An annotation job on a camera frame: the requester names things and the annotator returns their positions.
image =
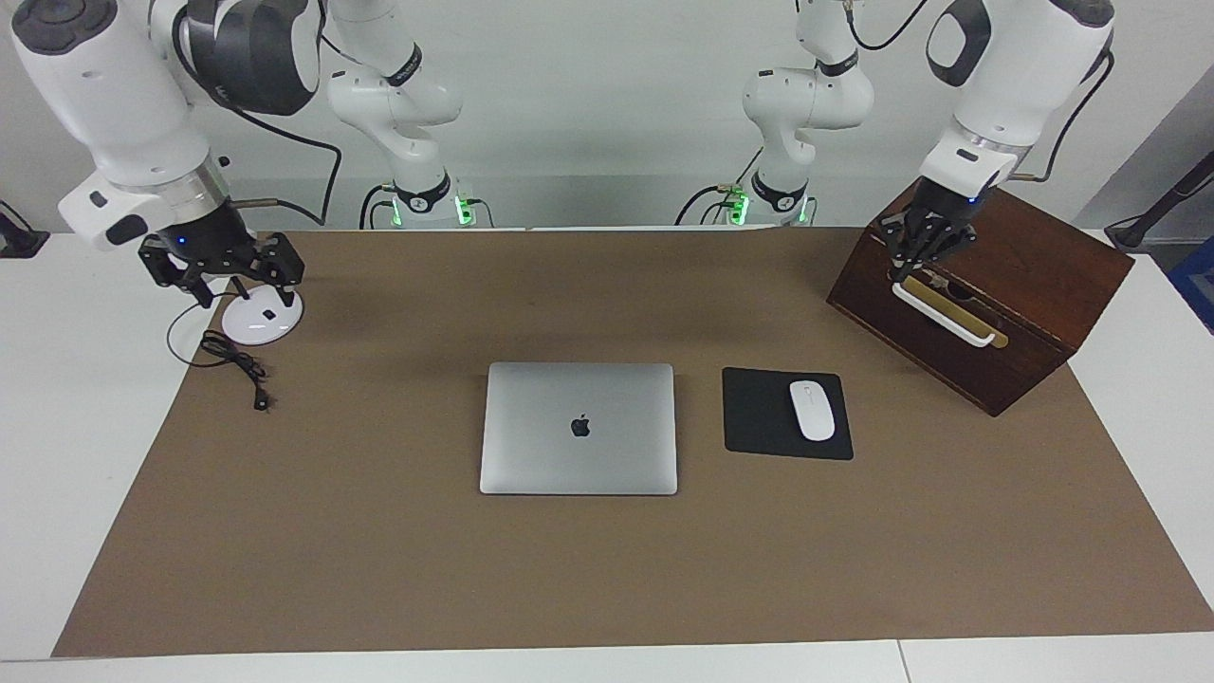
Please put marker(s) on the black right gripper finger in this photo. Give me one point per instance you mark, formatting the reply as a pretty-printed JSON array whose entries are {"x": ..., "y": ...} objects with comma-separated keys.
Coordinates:
[
  {"x": 163, "y": 266},
  {"x": 280, "y": 258}
]

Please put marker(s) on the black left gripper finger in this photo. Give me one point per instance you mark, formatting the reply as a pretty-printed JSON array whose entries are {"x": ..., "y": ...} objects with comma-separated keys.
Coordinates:
[
  {"x": 948, "y": 256},
  {"x": 896, "y": 237}
]

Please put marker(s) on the grey laptop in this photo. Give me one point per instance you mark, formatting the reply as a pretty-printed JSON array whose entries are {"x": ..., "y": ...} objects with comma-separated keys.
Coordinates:
[{"x": 531, "y": 446}]

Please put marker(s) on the black clamp mount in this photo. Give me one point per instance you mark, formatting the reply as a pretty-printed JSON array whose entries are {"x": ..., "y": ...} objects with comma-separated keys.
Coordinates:
[{"x": 19, "y": 242}]

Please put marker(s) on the dark wooden box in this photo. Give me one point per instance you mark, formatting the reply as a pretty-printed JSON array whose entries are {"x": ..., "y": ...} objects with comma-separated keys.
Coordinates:
[{"x": 1043, "y": 275}]

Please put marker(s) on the brown table mat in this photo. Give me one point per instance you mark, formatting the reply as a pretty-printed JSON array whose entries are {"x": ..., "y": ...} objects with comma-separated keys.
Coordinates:
[{"x": 379, "y": 569}]

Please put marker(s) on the blue crate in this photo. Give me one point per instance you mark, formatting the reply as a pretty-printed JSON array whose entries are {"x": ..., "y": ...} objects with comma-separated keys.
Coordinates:
[{"x": 1200, "y": 285}]

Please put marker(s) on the white computer mouse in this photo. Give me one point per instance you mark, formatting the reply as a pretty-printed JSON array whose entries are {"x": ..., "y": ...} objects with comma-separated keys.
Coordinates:
[{"x": 813, "y": 413}]

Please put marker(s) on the black tripod stand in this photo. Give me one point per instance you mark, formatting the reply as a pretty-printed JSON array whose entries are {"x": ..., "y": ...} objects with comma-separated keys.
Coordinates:
[{"x": 1176, "y": 194}]

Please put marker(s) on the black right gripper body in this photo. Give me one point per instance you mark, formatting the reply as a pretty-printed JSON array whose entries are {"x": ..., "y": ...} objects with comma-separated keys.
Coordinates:
[{"x": 209, "y": 245}]

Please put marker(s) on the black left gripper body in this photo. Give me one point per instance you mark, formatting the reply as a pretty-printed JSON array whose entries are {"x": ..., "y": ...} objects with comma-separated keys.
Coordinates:
[{"x": 944, "y": 213}]

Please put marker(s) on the black mouse pad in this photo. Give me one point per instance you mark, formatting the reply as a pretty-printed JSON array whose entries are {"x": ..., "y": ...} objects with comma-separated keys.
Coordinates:
[{"x": 759, "y": 417}]

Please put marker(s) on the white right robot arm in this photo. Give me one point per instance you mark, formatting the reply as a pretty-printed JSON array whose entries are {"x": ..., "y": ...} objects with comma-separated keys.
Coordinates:
[{"x": 104, "y": 85}]

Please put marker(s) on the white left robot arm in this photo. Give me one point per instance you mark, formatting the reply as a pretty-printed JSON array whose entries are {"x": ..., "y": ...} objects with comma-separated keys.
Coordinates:
[{"x": 1024, "y": 66}]

